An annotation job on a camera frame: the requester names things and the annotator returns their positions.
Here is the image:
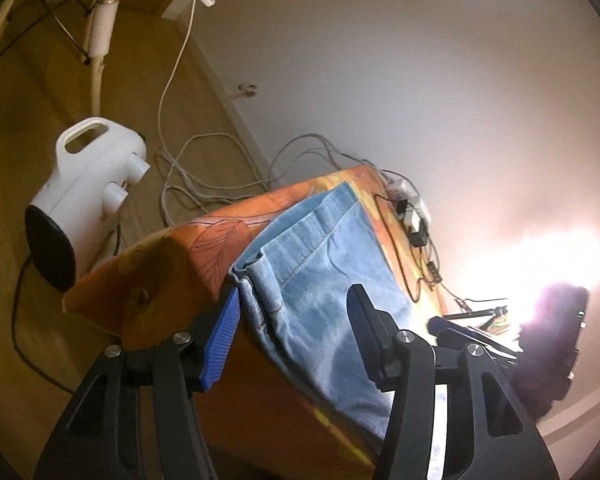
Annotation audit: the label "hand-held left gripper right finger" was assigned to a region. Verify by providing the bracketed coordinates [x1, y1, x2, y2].
[346, 284, 561, 480]

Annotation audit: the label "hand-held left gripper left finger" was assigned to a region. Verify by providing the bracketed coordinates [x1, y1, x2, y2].
[32, 285, 241, 480]

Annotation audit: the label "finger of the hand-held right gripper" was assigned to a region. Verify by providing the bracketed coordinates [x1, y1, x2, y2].
[426, 316, 521, 361]

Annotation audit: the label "blue denim pants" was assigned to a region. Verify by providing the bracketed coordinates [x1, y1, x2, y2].
[228, 181, 433, 443]

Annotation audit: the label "orange floral blanket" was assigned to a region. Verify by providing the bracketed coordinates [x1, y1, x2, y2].
[62, 165, 451, 467]

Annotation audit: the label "white power strip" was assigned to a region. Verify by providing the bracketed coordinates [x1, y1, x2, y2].
[386, 177, 431, 233]

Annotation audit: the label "white fan heater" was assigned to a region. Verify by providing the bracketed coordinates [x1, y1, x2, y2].
[24, 117, 151, 293]

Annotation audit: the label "black cable with switch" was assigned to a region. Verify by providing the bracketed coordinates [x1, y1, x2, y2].
[372, 192, 481, 311]

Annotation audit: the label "bright ring light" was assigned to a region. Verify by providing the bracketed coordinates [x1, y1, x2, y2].
[500, 225, 600, 331]

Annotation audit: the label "black heater cable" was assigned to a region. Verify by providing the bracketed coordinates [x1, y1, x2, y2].
[11, 254, 78, 392]

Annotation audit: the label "grey cable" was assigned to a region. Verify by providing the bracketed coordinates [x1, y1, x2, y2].
[159, 132, 396, 227]

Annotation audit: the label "white lamp cable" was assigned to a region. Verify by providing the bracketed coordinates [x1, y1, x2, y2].
[157, 0, 199, 153]

